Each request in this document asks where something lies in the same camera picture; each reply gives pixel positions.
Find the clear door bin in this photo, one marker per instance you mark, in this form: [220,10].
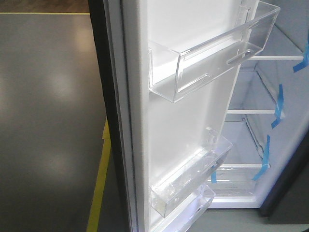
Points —
[193,42]
[188,173]
[181,219]

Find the open white fridge door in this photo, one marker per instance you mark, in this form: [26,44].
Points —
[148,132]

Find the clear middle door bin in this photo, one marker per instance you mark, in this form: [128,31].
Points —
[188,173]

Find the dark grey side-by-side fridge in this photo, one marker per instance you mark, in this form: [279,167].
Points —
[268,123]

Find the clear crisper drawer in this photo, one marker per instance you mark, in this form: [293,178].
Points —
[233,181]

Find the clear lower door bin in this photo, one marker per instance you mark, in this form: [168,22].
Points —
[181,219]

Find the clear upper door bin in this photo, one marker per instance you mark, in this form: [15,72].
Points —
[193,42]

